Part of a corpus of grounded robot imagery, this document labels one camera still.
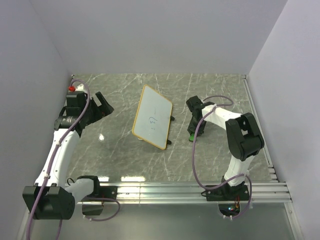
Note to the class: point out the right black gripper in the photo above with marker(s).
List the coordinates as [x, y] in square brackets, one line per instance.
[191, 128]

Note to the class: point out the green whiteboard eraser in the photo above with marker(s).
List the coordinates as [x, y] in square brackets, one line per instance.
[192, 137]

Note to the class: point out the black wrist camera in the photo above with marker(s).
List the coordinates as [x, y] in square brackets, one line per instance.
[76, 99]
[194, 103]

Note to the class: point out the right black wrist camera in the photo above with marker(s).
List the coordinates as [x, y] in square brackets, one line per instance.
[194, 103]

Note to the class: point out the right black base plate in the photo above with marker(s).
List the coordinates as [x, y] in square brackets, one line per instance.
[228, 193]

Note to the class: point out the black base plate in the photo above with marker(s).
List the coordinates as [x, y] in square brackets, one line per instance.
[228, 193]
[107, 191]

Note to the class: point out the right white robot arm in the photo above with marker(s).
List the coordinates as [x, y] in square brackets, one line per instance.
[244, 140]

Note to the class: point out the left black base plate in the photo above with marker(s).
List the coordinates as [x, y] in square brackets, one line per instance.
[107, 191]

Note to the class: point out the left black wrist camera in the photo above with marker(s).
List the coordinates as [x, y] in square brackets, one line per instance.
[76, 99]

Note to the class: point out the white board with orange frame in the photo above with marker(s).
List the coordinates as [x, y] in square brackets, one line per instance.
[153, 117]

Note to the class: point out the red cable connector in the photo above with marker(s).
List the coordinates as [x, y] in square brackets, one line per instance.
[71, 88]

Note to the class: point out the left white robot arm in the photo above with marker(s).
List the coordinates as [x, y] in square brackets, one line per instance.
[48, 198]

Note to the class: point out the aluminium mounting rail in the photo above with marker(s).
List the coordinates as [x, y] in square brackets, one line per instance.
[190, 193]

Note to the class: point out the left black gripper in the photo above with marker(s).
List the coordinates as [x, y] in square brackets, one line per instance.
[102, 111]

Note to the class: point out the right side aluminium rail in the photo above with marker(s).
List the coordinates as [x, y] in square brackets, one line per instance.
[271, 168]

